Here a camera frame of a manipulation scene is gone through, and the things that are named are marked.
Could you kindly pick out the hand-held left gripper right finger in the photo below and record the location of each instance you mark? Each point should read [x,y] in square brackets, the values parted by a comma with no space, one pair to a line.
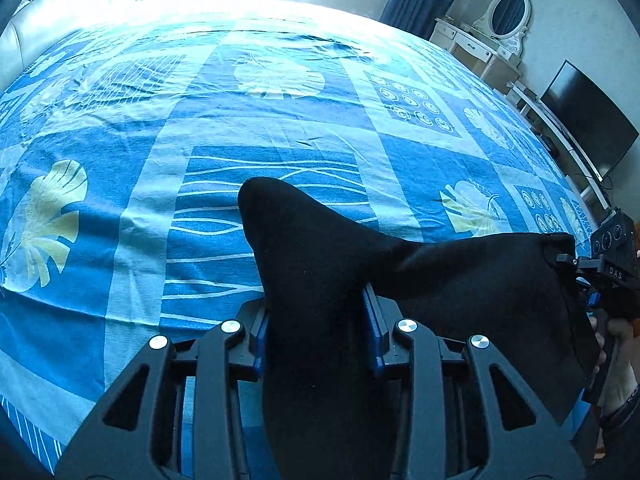
[372,340]

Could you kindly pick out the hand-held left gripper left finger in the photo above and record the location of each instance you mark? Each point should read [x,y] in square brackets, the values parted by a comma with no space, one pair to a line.
[260,345]

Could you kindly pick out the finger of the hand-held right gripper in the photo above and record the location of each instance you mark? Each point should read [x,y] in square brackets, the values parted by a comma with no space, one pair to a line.
[567,259]

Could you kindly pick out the black pants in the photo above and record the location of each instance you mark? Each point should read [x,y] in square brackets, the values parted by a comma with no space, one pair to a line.
[310,260]

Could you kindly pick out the person's right hand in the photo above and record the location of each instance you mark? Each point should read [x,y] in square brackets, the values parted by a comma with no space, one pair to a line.
[622,360]

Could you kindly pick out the black flat television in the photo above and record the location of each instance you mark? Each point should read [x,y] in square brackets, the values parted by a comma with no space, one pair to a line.
[585,115]

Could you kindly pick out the white television stand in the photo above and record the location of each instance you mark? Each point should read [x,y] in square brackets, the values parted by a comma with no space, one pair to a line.
[537,110]

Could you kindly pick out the white dressing table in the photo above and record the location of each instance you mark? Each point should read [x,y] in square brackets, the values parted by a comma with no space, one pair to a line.
[465,42]

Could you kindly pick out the oval white-framed mirror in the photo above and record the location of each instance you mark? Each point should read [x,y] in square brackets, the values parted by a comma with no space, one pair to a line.
[509,10]

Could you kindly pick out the blue leaf-print bed sheet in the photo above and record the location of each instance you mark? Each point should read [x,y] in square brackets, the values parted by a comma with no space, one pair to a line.
[150,110]

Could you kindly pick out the cream tufted headboard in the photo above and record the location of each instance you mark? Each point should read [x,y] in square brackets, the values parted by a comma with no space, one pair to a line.
[50,15]

